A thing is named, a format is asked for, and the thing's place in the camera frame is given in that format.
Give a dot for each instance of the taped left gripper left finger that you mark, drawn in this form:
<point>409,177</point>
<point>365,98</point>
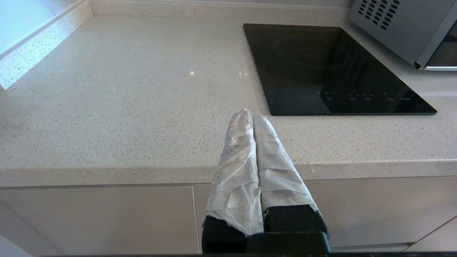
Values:
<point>237,178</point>

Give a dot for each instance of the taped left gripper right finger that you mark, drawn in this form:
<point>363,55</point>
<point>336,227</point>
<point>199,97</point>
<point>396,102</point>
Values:
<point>278,178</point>

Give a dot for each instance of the black glass microwave door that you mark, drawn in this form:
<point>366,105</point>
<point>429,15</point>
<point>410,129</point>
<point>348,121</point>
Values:
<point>444,51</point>

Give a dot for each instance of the silver black microwave oven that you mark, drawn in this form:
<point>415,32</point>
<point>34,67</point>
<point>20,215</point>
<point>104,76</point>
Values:
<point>392,25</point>

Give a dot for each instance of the white cabinet front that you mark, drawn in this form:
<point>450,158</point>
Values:
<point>375,210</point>
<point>107,221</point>

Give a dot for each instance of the black induction cooktop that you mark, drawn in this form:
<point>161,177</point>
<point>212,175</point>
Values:
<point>321,71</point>

